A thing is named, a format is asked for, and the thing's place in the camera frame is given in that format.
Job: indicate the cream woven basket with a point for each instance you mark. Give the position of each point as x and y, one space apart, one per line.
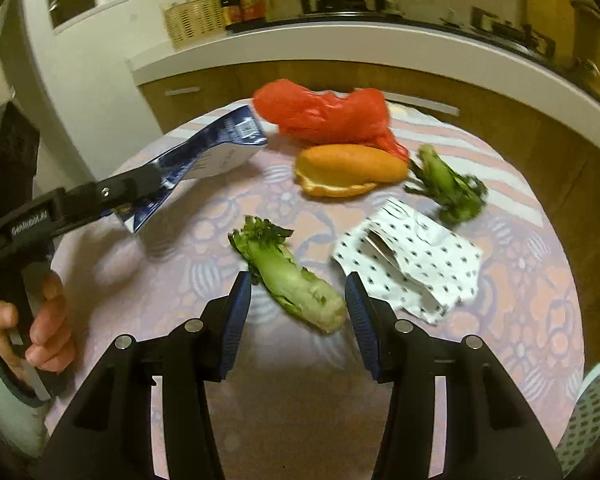
195 22

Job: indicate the red plastic bag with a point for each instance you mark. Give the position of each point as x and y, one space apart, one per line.
325 110

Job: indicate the light blue plastic bin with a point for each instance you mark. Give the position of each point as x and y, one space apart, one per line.
595 410

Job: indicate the small green vegetable stem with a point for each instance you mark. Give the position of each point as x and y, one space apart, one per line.
445 180

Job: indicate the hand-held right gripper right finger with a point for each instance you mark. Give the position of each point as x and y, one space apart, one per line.
362 330

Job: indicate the blue foil wrapper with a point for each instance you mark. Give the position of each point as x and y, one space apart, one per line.
215 140

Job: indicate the large pale vegetable stem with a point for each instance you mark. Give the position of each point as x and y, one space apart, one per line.
290 280

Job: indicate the white dotted paper carton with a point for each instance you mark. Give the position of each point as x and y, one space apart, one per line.
430 255

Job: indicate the person's left hand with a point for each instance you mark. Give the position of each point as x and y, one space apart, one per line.
52 325

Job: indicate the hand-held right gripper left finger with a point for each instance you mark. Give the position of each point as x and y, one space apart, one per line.
232 330

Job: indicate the black gas stove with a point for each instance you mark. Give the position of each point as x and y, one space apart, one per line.
430 10

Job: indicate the dark cloth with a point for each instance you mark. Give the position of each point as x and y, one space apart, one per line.
15 150

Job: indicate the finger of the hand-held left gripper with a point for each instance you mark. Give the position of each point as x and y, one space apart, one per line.
115 190

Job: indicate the wooden base cabinets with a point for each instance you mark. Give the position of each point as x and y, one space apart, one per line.
220 90

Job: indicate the white shelf unit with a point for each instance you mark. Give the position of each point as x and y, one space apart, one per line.
75 45

